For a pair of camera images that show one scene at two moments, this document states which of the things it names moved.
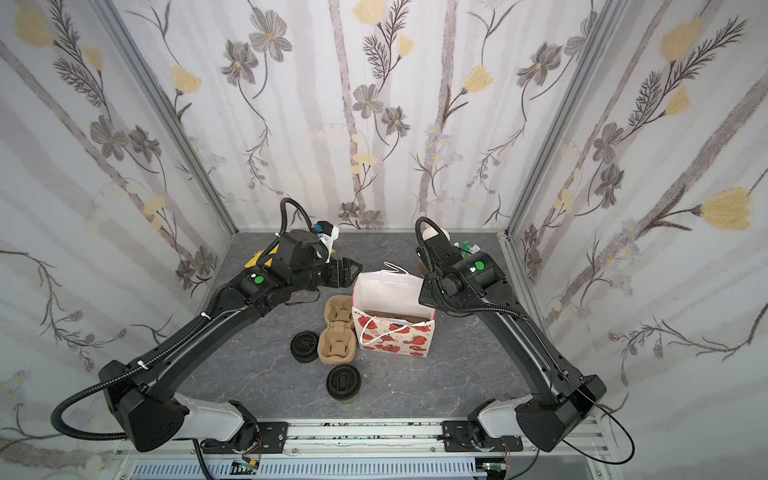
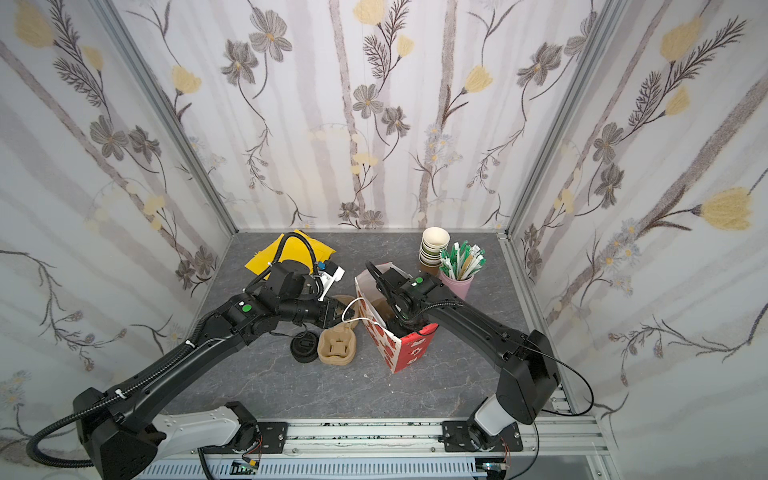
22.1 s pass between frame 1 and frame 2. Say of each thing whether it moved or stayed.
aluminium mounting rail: stayed
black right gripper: moved
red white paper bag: moved
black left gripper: moved
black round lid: stayed
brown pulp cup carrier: stayed
